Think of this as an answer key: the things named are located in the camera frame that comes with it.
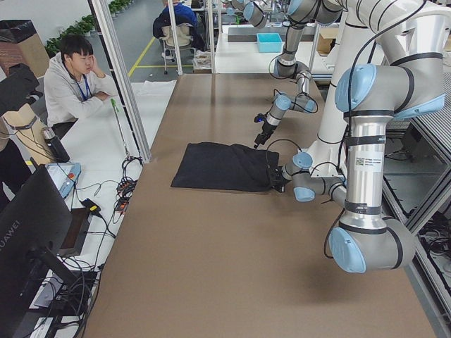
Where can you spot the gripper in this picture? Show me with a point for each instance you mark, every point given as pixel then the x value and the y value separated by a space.
pixel 265 130
pixel 277 175

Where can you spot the black graphic t-shirt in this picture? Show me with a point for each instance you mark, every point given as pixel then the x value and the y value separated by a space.
pixel 209 165

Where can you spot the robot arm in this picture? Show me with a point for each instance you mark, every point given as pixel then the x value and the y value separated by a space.
pixel 369 97
pixel 296 60

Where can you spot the blue plastic bin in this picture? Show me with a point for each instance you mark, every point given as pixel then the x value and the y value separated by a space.
pixel 269 43

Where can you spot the cardboard box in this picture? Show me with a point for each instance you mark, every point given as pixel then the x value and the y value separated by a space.
pixel 326 41

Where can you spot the reacher grabber stick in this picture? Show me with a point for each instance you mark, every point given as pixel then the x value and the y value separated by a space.
pixel 115 111

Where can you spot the orange USB hub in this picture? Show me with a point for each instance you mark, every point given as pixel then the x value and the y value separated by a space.
pixel 124 192

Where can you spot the black power adapter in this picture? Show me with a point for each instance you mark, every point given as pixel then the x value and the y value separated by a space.
pixel 93 208

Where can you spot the seated man in hoodie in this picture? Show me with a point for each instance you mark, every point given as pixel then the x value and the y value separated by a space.
pixel 75 87

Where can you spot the blue teach pendant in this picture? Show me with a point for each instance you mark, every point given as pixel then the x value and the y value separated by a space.
pixel 64 176

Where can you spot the black water bottle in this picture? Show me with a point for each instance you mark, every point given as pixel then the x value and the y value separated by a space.
pixel 55 145

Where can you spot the black Huawei monitor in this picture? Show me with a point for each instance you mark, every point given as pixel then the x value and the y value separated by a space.
pixel 33 227

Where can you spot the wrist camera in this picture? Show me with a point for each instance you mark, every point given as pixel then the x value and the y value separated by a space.
pixel 276 179
pixel 260 117

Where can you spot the aluminium frame post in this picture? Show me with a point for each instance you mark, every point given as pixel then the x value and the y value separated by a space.
pixel 109 40

